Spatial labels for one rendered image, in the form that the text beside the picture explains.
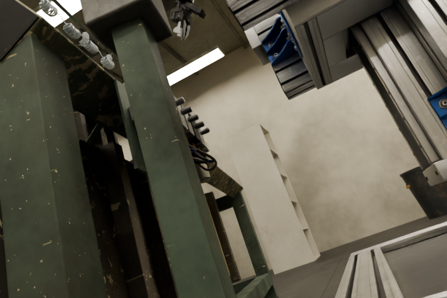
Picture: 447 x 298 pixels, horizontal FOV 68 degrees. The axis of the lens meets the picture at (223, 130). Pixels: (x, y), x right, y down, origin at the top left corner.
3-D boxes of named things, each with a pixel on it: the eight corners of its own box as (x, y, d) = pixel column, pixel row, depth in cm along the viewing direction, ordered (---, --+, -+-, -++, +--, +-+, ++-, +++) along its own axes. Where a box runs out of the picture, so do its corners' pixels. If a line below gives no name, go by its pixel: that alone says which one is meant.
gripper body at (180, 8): (177, 28, 164) (181, 6, 166) (193, 26, 160) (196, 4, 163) (169, 20, 157) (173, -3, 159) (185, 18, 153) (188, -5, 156)
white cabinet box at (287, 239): (314, 261, 432) (259, 122, 505) (274, 274, 447) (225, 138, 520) (320, 255, 486) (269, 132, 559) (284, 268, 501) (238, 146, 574)
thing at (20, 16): (-1, 64, 57) (41, 15, 58) (-37, 34, 61) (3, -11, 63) (235, 199, 262) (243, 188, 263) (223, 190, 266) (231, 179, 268)
